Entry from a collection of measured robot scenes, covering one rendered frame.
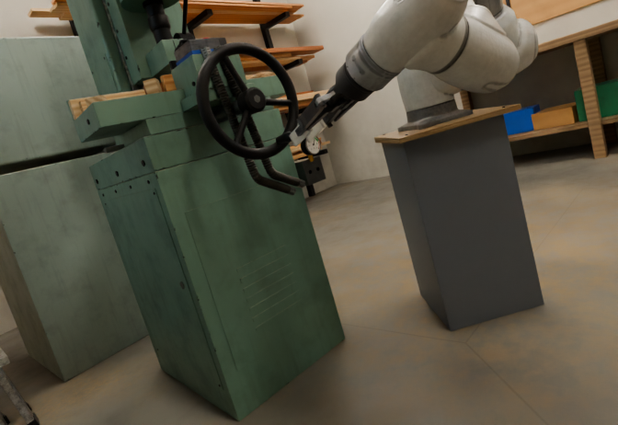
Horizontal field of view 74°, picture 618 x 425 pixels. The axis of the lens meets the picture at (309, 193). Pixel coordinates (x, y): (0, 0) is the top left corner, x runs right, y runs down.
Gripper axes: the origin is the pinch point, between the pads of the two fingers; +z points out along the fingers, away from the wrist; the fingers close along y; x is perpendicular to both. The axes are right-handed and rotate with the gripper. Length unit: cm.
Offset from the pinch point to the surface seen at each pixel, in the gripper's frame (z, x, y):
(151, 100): 25.9, -29.0, 17.0
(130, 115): 26.8, -26.5, 23.3
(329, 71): 235, -157, -304
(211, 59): 7.0, -25.7, 8.2
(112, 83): 57, -56, 11
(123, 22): 39, -65, 7
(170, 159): 31.2, -14.7, 17.0
